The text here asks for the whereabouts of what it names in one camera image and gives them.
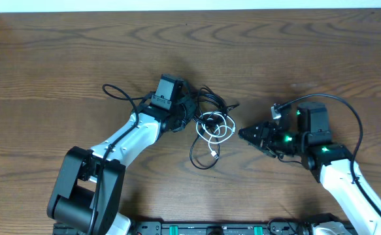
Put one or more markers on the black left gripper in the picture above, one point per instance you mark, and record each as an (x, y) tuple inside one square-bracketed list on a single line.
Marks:
[(191, 103)]

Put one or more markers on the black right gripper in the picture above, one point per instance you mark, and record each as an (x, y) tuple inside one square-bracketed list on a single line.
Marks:
[(271, 127)]

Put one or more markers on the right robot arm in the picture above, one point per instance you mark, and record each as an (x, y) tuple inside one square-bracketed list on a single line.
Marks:
[(332, 164)]

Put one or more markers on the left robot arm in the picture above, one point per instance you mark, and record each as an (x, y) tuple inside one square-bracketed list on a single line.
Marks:
[(88, 188)]

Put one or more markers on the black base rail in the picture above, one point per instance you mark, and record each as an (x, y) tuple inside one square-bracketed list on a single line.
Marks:
[(320, 224)]

